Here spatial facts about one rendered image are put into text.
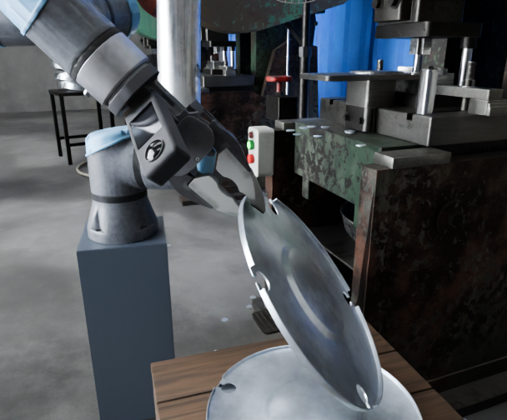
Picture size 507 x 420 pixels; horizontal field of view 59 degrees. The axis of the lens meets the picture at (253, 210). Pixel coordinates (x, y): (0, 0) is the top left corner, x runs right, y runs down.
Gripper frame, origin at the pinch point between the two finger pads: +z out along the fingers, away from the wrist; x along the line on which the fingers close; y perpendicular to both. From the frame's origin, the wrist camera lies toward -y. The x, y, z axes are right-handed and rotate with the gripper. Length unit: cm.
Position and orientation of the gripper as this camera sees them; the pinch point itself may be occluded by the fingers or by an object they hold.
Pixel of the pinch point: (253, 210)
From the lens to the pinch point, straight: 53.9
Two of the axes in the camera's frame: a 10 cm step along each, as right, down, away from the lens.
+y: 0.0, -3.3, 9.4
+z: 7.1, 6.7, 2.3
